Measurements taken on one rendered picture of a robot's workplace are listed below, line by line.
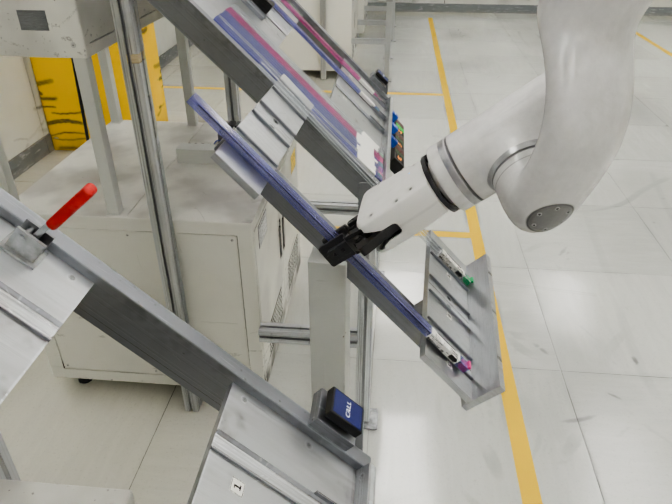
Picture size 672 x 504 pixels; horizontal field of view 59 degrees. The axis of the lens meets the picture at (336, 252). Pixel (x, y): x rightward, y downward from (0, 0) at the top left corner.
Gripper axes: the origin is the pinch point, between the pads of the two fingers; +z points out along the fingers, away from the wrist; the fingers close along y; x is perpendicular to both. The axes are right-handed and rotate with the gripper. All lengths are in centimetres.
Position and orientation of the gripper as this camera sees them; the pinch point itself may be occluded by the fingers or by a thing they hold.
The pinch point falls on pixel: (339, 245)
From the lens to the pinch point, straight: 75.7
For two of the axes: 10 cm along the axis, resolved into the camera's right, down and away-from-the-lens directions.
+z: -7.7, 4.7, 4.3
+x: 6.2, 7.2, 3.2
